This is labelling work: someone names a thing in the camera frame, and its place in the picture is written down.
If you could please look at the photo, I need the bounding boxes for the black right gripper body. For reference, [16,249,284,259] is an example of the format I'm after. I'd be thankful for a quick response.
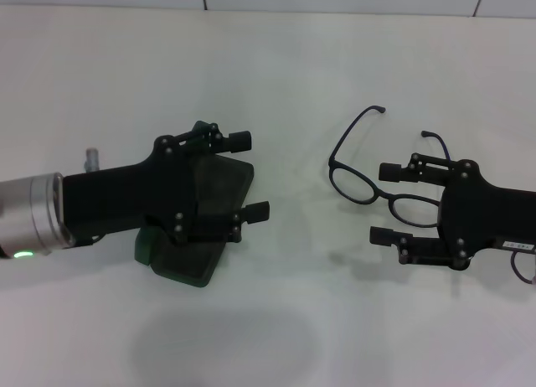
[436,158,536,271]

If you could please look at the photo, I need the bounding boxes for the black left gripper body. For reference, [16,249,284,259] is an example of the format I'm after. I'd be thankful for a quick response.
[61,134,203,245]

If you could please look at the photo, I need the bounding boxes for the green glasses case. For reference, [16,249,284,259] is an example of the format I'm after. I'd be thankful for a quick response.
[134,119,257,288]

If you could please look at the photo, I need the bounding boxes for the black glasses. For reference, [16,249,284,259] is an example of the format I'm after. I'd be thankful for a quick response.
[327,105,452,230]

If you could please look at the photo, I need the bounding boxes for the thin black right gripper cable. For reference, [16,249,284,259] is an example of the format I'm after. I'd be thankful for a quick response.
[509,246,536,286]

